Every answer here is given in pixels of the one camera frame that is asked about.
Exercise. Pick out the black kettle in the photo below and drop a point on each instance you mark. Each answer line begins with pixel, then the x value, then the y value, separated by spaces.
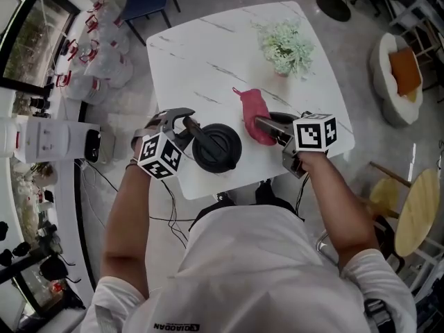
pixel 216 147

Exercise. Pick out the white round armchair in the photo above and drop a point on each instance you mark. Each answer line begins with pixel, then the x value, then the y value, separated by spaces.
pixel 381 82

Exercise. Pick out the cluster of clear water jugs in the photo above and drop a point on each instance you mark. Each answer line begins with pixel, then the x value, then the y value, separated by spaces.
pixel 104 68

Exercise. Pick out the person's white t-shirt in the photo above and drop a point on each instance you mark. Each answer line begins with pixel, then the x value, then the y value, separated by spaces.
pixel 243 272

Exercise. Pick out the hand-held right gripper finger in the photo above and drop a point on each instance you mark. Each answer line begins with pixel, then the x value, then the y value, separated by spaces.
pixel 277 132
pixel 284 116

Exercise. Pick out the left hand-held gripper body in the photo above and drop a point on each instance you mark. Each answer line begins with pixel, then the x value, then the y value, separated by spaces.
pixel 157 154

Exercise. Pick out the grey waste bin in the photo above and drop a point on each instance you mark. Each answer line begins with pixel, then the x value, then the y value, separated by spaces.
pixel 92 146

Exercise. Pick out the pale flowers in pink pot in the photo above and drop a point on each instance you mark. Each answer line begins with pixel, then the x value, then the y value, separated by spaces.
pixel 284 47

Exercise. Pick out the black metal chair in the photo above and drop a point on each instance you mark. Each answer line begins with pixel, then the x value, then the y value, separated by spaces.
pixel 385 241

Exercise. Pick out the light wooden rack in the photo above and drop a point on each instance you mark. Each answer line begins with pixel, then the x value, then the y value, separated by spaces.
pixel 421 47

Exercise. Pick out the person's right forearm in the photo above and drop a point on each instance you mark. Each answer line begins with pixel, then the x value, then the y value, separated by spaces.
pixel 333 203

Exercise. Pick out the round wooden table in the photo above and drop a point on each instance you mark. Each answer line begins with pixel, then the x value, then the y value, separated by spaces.
pixel 416 213

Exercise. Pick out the pink cloth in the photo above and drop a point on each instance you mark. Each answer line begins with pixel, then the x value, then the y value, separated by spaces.
pixel 255 106

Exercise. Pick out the orange cushion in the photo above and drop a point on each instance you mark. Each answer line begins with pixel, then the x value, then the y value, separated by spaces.
pixel 404 69

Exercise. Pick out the black face mask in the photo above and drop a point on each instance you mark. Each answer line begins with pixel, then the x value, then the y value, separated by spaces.
pixel 21 248
pixel 2 229
pixel 5 257
pixel 52 267

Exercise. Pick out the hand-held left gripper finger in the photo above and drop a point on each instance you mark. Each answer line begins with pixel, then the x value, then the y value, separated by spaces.
pixel 182 111
pixel 183 141

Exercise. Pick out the yellow wooden stool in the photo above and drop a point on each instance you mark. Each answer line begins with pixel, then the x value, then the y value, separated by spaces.
pixel 381 193

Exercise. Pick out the black cylindrical canister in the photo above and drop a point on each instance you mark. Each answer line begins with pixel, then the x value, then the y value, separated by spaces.
pixel 38 103

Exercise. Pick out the white shelving rack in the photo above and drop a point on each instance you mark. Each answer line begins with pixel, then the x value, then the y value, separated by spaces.
pixel 416 9

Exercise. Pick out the white water dispenser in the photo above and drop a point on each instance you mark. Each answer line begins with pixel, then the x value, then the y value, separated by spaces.
pixel 52 139

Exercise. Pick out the cluster of small bottles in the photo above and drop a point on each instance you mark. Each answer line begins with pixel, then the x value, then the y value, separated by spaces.
pixel 31 186

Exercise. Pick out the person's black trousers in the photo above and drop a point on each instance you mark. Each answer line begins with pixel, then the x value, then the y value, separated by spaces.
pixel 274 201

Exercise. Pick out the black-framed window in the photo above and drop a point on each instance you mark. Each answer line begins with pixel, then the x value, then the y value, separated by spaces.
pixel 34 36

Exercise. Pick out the person's left forearm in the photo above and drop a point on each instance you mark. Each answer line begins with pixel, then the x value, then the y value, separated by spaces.
pixel 128 213

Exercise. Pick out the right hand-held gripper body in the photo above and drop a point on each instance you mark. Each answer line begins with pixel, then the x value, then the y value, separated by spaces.
pixel 314 134

